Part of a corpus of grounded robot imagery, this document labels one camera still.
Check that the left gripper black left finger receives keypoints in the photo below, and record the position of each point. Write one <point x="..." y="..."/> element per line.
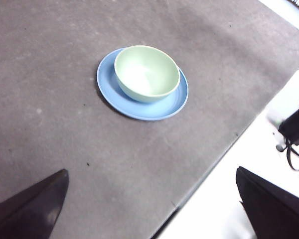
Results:
<point x="32" y="209"/>

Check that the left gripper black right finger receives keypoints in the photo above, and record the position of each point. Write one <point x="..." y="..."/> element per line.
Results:
<point x="276" y="209"/>

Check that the blue plate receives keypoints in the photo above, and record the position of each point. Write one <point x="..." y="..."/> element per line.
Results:
<point x="149" y="109"/>

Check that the green bowl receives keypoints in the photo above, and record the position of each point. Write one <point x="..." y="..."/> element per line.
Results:
<point x="147" y="74"/>

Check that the black bulky object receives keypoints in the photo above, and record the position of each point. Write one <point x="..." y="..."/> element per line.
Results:
<point x="297" y="124"/>

